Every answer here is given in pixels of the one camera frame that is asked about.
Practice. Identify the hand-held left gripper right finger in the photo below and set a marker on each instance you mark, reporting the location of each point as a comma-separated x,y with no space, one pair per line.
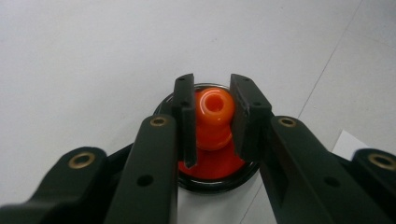
249,118

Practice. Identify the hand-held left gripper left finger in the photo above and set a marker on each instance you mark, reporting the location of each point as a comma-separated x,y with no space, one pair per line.
184,118

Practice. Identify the orange stamp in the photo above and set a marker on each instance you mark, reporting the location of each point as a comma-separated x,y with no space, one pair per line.
214,121

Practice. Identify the round red ink pad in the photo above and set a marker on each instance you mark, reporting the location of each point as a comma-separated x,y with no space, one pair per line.
214,174

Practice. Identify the white paper sheet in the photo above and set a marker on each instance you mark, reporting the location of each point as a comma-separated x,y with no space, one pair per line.
348,144

